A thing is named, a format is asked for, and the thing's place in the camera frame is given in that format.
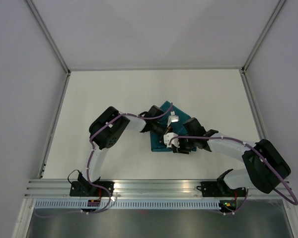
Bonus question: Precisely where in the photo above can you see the teal cloth napkin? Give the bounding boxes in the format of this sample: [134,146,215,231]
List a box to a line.
[149,106,191,152]

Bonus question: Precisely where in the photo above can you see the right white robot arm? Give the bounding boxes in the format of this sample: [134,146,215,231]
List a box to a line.
[164,118,291,196]

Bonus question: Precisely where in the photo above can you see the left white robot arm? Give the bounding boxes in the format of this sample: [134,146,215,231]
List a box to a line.
[69,105,179,197]

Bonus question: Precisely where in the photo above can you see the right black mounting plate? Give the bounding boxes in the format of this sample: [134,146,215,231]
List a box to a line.
[196,181,246,198]

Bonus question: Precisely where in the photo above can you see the black mounting plate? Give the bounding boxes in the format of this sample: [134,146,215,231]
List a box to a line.
[196,181,246,198]
[70,181,114,197]

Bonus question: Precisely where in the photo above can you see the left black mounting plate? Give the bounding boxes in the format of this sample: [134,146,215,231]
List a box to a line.
[70,181,114,197]

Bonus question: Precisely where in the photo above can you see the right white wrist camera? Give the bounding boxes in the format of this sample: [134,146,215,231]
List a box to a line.
[163,132,180,148]

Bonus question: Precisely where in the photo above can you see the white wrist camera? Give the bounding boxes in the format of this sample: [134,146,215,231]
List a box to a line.
[163,132,180,148]
[167,111,179,127]

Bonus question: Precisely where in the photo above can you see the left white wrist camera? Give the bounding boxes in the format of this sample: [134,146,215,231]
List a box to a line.
[167,111,179,127]

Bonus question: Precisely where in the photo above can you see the right aluminium frame post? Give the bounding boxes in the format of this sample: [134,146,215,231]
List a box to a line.
[240,0,288,72]

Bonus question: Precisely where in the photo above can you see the aluminium frame post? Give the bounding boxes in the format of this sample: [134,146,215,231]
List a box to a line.
[240,0,288,72]
[24,0,71,75]

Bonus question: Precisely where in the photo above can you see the white slotted cable duct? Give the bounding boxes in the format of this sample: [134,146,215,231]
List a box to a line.
[34,199,220,210]

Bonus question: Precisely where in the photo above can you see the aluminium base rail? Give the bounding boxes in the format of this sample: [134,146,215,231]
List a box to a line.
[24,178,295,199]

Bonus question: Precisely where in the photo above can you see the left aluminium frame post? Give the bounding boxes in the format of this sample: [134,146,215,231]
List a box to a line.
[24,0,71,75]

